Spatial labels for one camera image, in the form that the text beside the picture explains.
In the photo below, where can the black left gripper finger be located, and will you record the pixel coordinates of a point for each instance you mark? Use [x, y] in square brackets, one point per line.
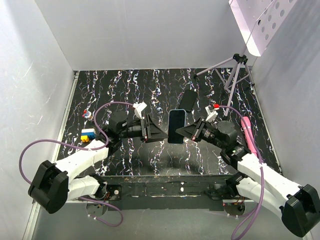
[155, 134]
[151, 127]

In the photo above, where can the pink marker pen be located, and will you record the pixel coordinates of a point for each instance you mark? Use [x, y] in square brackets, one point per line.
[246, 126]

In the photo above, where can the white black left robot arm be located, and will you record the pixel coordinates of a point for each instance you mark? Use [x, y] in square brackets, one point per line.
[56, 183]

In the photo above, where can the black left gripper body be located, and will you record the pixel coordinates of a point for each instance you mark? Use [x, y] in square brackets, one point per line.
[133, 130]

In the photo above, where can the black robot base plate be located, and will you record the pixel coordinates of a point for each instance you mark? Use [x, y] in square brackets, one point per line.
[174, 192]

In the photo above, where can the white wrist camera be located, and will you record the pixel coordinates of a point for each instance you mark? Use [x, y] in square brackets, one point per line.
[138, 109]
[211, 111]

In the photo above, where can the black phone in black case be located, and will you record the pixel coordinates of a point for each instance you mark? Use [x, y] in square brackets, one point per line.
[188, 100]

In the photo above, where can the blue white yellow toy blocks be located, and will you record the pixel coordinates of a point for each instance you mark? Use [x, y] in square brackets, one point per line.
[87, 135]

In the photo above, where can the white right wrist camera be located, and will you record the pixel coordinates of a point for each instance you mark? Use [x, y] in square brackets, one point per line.
[211, 111]

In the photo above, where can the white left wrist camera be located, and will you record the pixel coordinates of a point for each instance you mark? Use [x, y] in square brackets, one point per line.
[138, 109]

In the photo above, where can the small red white toy figure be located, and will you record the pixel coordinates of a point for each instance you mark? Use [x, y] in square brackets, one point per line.
[87, 115]

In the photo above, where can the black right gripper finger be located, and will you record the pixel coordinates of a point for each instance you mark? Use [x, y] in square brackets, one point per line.
[191, 131]
[192, 137]

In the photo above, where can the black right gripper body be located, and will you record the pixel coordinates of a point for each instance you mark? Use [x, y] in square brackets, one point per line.
[208, 134]

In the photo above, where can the lilac tripod music stand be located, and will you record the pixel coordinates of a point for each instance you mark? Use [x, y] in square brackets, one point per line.
[258, 22]

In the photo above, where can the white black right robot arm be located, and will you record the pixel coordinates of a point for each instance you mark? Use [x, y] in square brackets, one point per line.
[297, 206]

